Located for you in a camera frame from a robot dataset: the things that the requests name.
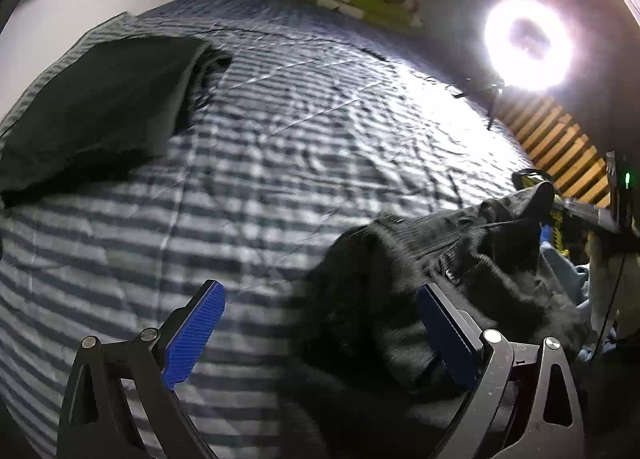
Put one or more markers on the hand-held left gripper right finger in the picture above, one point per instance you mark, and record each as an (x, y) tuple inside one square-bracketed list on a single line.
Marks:
[(447, 329)]

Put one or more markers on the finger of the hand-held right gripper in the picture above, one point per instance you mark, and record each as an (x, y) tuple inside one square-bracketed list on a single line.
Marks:
[(585, 213)]

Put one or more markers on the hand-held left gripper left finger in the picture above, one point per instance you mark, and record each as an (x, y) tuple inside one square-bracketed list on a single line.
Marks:
[(195, 334)]

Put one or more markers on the dark grey knit shorts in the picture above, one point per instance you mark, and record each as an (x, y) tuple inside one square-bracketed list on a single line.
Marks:
[(380, 279)]

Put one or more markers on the folded dark pants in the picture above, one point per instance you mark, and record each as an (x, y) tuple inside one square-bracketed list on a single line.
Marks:
[(100, 109)]

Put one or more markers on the person's right hand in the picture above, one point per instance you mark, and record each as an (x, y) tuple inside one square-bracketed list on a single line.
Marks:
[(602, 274)]

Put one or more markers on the yellow black garment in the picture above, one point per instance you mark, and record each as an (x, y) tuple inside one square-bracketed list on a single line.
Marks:
[(555, 234)]

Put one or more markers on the light blue garment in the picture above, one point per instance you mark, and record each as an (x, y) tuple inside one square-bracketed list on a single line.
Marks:
[(565, 279)]

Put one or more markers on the striped bed blanket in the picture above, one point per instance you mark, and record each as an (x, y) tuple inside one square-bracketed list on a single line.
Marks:
[(280, 139)]

